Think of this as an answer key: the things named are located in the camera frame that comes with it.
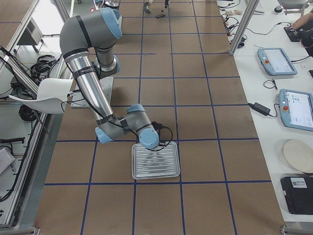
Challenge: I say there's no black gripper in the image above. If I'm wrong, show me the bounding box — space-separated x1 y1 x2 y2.
159 141 168 147

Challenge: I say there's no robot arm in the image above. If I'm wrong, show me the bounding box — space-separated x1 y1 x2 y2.
60 7 168 151

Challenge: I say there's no operator hand at desk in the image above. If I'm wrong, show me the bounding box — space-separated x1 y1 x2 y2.
292 16 309 30

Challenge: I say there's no green brake shoe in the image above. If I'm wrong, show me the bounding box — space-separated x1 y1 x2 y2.
143 1 151 14

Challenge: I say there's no black power adapter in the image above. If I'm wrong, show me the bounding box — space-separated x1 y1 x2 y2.
248 102 271 116

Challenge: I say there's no white plastic chair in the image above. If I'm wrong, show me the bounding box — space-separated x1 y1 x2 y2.
9 78 74 138

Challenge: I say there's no far blue teach pendant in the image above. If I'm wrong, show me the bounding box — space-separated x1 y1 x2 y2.
257 47 297 76

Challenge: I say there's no blue teach pendant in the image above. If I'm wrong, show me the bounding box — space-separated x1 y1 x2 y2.
278 89 313 131
257 47 297 76

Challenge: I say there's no grey control box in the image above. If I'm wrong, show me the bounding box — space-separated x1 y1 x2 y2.
17 18 43 52

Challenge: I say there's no beige round plate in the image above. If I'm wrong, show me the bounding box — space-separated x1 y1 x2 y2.
283 140 313 174

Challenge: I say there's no near blue teach pendant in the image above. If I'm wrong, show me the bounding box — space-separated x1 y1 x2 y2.
278 89 313 131

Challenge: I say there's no black flat case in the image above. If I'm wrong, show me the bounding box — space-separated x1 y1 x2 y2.
280 177 313 215

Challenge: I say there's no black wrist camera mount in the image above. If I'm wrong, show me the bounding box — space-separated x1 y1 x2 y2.
152 121 164 134

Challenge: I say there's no aluminium frame post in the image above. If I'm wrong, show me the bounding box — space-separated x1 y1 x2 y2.
229 0 259 56

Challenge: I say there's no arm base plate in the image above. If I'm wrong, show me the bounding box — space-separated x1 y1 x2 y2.
70 76 114 109

